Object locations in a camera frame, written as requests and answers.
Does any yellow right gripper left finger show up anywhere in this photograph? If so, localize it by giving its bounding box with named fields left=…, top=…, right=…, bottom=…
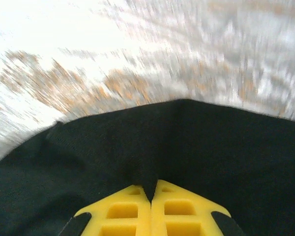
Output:
left=59, top=184, right=152, bottom=236

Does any black t-shirt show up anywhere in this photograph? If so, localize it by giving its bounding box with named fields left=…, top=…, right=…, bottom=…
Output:
left=0, top=98, right=295, bottom=236

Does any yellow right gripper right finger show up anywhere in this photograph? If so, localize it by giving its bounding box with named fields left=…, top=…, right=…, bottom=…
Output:
left=151, top=179, right=244, bottom=236

